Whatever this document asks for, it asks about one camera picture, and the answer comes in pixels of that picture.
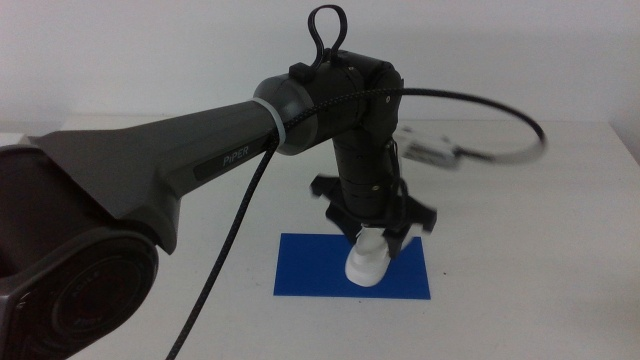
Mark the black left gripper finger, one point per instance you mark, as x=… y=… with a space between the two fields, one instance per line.
x=354 y=236
x=393 y=244

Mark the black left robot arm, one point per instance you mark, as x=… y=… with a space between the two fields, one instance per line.
x=125 y=165

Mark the blue rectangular mat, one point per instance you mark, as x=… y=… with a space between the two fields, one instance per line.
x=310 y=270

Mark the white zip tie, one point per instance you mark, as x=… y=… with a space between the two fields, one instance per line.
x=276 y=125

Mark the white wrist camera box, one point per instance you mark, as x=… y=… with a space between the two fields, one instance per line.
x=431 y=149

